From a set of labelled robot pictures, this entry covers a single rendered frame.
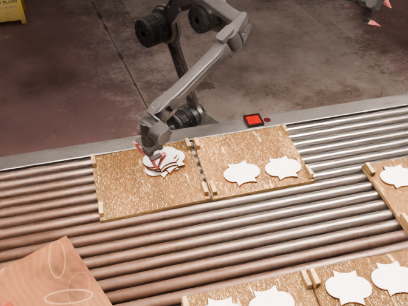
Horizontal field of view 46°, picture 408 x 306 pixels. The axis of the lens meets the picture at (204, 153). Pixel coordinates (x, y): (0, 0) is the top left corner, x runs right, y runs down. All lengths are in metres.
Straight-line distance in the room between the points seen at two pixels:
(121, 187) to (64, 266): 0.45
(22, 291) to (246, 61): 3.26
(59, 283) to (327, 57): 3.50
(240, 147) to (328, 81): 2.28
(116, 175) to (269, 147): 0.64
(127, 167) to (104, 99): 2.04
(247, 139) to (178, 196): 0.43
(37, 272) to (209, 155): 0.83
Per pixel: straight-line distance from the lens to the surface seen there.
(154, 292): 1.62
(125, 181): 1.90
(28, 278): 1.57
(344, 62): 4.51
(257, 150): 2.02
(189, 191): 1.84
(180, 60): 3.04
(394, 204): 1.93
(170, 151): 1.94
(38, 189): 1.99
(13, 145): 3.70
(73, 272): 1.54
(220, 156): 1.98
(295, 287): 1.61
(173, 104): 1.78
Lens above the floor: 2.28
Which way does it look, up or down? 42 degrees down
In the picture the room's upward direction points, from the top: straight up
